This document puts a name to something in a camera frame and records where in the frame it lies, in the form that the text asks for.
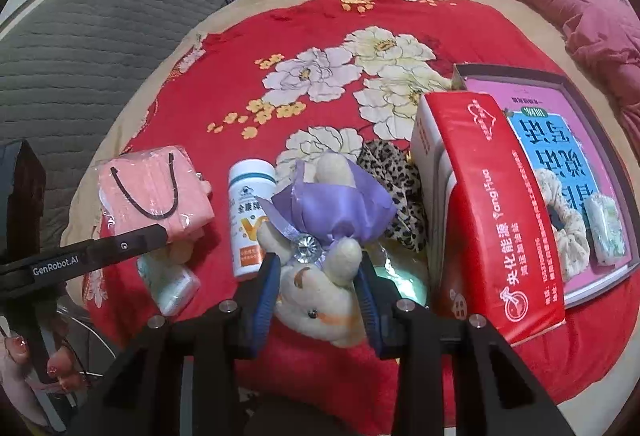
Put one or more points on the white pill bottle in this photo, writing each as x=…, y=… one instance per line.
x=247, y=216

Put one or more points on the green white tissue pack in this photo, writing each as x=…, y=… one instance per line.
x=172, y=288

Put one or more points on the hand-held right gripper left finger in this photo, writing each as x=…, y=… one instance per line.
x=262, y=303

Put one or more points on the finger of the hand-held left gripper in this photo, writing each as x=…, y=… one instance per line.
x=122, y=246

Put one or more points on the grey quilted mat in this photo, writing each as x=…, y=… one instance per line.
x=100, y=45

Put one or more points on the person's left hand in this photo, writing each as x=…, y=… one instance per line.
x=55, y=373

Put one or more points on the shallow box with pink print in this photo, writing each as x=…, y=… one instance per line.
x=550, y=115

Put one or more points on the green puff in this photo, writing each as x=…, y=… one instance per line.
x=407, y=283

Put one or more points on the red floral blanket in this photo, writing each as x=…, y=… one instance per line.
x=200, y=80

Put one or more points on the floral white tissue pack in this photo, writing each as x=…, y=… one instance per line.
x=607, y=228

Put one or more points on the pink quilt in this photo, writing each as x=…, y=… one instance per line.
x=590, y=25

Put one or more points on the plush rabbit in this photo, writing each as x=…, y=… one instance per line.
x=320, y=291

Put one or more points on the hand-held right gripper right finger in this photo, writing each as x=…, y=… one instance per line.
x=369, y=303

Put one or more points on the cream lace scrunchie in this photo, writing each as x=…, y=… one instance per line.
x=575, y=226

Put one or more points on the pink face mask pack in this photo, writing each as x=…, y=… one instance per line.
x=150, y=186

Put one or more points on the red tissue box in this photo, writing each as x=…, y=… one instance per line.
x=490, y=216

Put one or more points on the leopard print scrunchie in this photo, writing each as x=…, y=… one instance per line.
x=400, y=196

